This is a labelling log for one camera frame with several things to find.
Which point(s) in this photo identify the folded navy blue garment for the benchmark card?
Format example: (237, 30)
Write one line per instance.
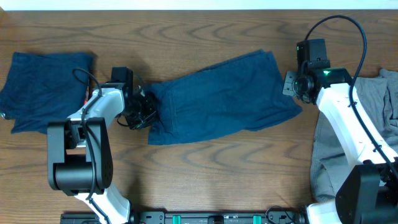
(43, 88)

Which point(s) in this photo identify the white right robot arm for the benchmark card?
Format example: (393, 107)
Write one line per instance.
(369, 193)

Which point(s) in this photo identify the dark blue denim shorts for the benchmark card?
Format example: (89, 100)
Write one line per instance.
(242, 93)

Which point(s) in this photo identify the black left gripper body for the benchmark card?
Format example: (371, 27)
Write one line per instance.
(142, 112)

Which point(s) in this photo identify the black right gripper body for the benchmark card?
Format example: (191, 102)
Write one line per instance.
(292, 85)

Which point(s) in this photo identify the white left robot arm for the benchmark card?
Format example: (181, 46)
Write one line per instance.
(79, 160)

